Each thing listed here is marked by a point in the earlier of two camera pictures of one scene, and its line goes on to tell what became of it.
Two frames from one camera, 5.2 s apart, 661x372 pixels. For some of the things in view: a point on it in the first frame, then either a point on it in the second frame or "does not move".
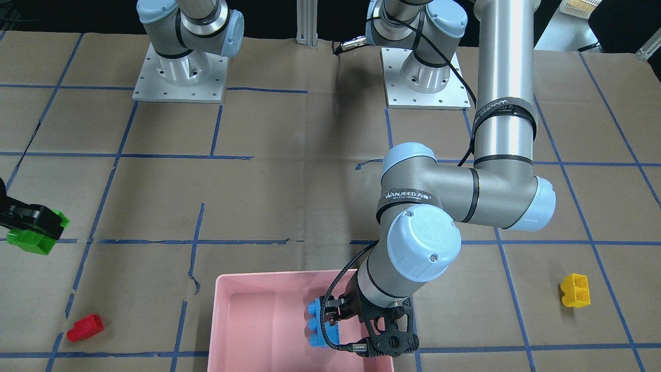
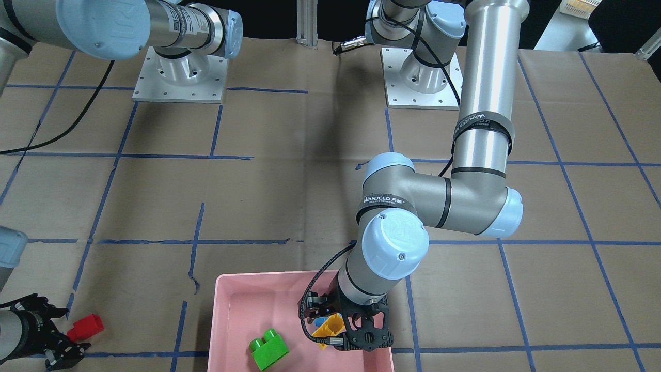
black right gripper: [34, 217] → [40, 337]
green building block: [33, 241] → [271, 349]
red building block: [85, 327] does not move
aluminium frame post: [307, 22] does not move
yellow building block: [577, 291] → [331, 327]
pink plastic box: [257, 324] does not move
